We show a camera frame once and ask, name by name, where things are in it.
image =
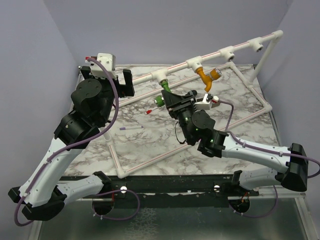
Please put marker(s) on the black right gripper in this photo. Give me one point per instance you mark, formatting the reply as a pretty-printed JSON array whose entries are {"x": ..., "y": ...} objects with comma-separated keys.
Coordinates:
[{"x": 171, "y": 99}]

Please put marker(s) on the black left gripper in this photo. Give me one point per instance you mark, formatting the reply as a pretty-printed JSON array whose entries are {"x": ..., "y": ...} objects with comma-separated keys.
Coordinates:
[{"x": 127, "y": 89}]

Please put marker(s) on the white PVC pipe frame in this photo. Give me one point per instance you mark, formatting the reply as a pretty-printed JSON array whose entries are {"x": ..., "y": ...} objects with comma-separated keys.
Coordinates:
[{"x": 228, "y": 53}]

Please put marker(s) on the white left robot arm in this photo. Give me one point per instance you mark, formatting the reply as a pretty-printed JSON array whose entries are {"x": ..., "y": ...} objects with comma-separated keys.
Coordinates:
[{"x": 95, "y": 107}]

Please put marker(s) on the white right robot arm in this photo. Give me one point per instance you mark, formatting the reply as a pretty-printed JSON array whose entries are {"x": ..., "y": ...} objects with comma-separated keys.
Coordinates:
[{"x": 284, "y": 166}]

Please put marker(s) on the orange water faucet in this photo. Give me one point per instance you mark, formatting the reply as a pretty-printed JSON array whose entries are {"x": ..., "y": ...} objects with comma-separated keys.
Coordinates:
[{"x": 214, "y": 74}]

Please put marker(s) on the red capped white marker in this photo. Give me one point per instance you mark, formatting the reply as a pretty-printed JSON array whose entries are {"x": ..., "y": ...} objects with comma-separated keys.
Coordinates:
[{"x": 152, "y": 110}]

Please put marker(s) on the purple capped white marker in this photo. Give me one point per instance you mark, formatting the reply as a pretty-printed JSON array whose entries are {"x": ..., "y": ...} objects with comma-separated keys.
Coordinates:
[{"x": 125, "y": 128}]

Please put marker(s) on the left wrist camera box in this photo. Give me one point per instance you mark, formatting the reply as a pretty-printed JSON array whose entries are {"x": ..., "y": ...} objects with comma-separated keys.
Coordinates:
[{"x": 108, "y": 61}]

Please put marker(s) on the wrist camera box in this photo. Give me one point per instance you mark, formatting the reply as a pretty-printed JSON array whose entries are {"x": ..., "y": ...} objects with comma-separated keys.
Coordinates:
[
  {"x": 108, "y": 61},
  {"x": 207, "y": 102}
]

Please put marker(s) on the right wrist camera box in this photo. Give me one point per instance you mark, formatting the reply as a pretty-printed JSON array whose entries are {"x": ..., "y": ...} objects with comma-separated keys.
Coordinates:
[{"x": 207, "y": 102}]

